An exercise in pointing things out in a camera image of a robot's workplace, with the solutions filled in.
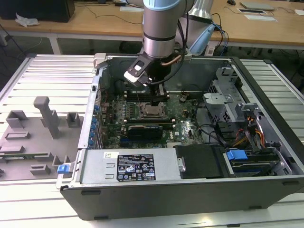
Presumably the black desk cable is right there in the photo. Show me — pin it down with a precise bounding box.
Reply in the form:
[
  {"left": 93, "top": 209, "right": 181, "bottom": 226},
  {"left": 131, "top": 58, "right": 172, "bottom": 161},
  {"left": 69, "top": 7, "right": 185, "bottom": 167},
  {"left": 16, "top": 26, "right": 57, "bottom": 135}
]
[{"left": 73, "top": 2, "right": 124, "bottom": 19}]

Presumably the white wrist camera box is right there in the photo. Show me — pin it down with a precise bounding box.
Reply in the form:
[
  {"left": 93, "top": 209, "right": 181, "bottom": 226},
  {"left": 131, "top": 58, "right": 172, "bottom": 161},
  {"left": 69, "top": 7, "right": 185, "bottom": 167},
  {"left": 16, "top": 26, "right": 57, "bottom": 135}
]
[{"left": 123, "top": 54, "right": 153, "bottom": 88}]

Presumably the black wire bundle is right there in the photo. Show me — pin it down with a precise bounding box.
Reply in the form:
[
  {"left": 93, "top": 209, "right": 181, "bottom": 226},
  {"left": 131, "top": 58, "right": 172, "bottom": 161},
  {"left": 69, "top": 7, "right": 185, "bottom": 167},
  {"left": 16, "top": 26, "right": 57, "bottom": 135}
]
[{"left": 194, "top": 99, "right": 230, "bottom": 146}]

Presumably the green ram stick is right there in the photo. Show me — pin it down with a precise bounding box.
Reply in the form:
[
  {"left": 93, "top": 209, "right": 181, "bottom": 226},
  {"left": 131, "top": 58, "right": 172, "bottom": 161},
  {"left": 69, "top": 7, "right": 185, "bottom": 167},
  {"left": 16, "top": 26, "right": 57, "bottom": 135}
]
[{"left": 0, "top": 153, "right": 48, "bottom": 159}]

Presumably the grey laptop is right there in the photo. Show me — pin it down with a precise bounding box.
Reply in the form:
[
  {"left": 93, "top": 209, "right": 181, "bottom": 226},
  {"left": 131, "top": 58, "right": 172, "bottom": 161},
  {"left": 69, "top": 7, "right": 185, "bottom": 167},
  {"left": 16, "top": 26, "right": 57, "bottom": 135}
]
[{"left": 239, "top": 1, "right": 276, "bottom": 11}]

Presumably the crumpled clear plastic bag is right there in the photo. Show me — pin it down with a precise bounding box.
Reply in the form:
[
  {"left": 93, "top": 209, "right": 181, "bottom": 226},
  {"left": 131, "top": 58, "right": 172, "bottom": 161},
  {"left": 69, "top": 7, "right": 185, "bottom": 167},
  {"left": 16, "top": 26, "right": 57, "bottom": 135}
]
[{"left": 15, "top": 12, "right": 40, "bottom": 27}]

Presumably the black graphics card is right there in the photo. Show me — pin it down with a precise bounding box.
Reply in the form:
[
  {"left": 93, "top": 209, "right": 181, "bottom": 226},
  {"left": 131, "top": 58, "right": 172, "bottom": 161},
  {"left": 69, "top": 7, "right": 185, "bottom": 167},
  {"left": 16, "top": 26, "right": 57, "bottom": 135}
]
[{"left": 128, "top": 123, "right": 164, "bottom": 141}]

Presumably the black plastic drive shroud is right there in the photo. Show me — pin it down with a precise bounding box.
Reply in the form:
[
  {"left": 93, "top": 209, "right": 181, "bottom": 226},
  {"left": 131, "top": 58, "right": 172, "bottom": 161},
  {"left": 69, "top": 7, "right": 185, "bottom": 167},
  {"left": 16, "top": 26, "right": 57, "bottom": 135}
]
[{"left": 174, "top": 144, "right": 226, "bottom": 179}]

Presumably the blue cable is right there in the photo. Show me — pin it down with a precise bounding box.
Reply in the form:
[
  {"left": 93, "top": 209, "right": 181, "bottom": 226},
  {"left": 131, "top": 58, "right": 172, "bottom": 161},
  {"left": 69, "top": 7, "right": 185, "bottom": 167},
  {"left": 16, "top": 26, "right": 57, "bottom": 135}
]
[{"left": 210, "top": 13, "right": 230, "bottom": 52}]

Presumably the grey metal disk bay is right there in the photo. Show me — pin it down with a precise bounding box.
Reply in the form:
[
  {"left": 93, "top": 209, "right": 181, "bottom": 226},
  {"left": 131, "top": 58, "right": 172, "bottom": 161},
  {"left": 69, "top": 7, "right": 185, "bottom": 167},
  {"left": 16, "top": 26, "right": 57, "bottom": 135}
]
[{"left": 235, "top": 102, "right": 293, "bottom": 177}]

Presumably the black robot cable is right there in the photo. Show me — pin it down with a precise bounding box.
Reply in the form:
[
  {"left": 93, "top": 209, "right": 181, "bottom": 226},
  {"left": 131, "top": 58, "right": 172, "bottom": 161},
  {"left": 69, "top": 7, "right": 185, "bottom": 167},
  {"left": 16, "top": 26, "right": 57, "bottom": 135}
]
[{"left": 146, "top": 11, "right": 190, "bottom": 86}]

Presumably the wooden desk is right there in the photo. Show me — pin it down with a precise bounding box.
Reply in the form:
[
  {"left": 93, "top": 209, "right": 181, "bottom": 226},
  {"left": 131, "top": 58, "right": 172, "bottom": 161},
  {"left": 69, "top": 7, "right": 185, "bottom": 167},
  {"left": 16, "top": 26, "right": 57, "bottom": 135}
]
[{"left": 0, "top": 0, "right": 304, "bottom": 56}]

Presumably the grey case release handle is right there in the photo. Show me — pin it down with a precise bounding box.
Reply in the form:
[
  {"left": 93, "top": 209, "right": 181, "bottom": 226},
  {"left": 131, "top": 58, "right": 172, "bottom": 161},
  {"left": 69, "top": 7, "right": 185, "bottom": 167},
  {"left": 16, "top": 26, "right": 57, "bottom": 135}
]
[{"left": 93, "top": 53, "right": 113, "bottom": 70}]

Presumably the black ram stick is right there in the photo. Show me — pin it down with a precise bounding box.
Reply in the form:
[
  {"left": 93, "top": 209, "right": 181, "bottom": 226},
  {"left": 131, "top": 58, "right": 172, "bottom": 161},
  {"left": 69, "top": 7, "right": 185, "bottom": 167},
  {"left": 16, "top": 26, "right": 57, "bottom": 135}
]
[{"left": 125, "top": 118, "right": 177, "bottom": 128}]

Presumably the green motherboard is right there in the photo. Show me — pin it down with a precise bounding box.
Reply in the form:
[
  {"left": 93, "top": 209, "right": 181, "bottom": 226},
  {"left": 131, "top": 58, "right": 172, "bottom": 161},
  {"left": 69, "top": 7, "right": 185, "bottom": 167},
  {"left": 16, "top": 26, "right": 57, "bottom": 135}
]
[{"left": 99, "top": 92, "right": 205, "bottom": 149}]

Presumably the orange yellow wire bundle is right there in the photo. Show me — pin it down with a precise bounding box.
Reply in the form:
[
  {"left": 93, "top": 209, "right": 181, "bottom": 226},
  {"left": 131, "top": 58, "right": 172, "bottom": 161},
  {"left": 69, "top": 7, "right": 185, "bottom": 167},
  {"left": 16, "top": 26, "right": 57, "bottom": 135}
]
[{"left": 234, "top": 115, "right": 266, "bottom": 148}]

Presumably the silver perforated drive cage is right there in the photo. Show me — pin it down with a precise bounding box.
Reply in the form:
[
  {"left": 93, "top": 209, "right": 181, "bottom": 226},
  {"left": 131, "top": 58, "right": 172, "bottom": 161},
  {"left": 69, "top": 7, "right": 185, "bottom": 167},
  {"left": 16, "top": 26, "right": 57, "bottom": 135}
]
[{"left": 203, "top": 67, "right": 243, "bottom": 124}]

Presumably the blue case latch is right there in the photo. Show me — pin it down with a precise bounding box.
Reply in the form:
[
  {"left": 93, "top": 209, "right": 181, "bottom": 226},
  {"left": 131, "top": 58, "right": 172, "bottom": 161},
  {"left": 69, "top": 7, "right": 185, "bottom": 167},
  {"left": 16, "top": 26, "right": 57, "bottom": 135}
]
[{"left": 57, "top": 164, "right": 73, "bottom": 175}]

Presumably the black open pc case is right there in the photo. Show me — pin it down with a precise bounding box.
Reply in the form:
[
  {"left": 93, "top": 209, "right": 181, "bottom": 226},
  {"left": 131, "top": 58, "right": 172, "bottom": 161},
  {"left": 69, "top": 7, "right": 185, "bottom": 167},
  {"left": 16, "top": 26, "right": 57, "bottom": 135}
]
[{"left": 56, "top": 53, "right": 304, "bottom": 220}]

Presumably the grey parts rack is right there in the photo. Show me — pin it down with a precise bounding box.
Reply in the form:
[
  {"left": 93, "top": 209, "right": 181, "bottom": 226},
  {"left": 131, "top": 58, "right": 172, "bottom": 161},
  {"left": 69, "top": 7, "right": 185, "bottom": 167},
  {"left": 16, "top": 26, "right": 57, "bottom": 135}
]
[{"left": 0, "top": 96, "right": 85, "bottom": 181}]

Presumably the black computer tower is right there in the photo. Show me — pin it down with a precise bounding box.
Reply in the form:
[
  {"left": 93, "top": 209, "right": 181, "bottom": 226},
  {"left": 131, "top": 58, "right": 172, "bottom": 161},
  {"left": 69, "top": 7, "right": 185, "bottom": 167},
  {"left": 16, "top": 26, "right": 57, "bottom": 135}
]
[{"left": 0, "top": 0, "right": 76, "bottom": 23}]

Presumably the grey power supply unit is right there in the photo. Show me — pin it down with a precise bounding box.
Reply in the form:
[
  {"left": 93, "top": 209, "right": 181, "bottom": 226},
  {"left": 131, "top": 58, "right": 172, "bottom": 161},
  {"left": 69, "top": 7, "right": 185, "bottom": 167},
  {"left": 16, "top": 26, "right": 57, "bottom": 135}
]
[{"left": 79, "top": 149, "right": 183, "bottom": 185}]

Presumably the blue disk carrier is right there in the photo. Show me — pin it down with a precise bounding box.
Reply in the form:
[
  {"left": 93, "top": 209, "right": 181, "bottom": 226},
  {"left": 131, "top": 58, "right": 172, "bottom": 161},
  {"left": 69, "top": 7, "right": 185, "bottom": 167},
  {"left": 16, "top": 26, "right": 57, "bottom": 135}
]
[{"left": 226, "top": 149, "right": 281, "bottom": 178}]

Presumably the black cpu socket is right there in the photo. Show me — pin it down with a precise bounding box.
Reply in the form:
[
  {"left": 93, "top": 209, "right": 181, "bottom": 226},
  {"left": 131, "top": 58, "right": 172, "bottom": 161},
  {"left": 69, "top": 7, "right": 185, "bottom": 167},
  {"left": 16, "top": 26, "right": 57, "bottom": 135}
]
[{"left": 136, "top": 102, "right": 171, "bottom": 121}]

